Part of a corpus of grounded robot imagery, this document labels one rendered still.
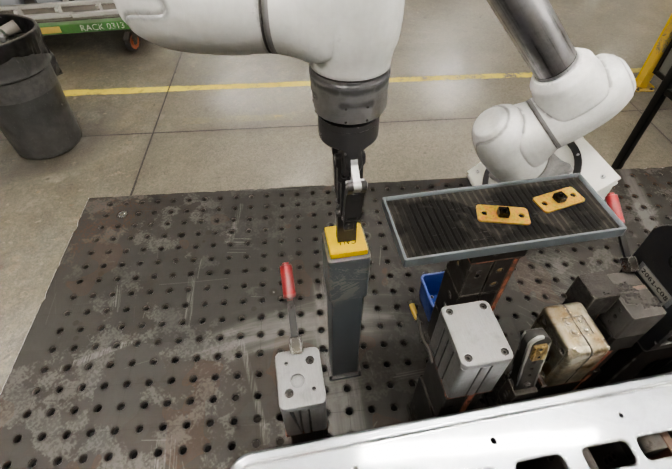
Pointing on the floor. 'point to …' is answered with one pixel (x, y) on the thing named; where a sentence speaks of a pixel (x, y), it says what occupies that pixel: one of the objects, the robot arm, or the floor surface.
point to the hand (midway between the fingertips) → (346, 223)
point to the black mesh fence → (645, 120)
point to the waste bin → (32, 93)
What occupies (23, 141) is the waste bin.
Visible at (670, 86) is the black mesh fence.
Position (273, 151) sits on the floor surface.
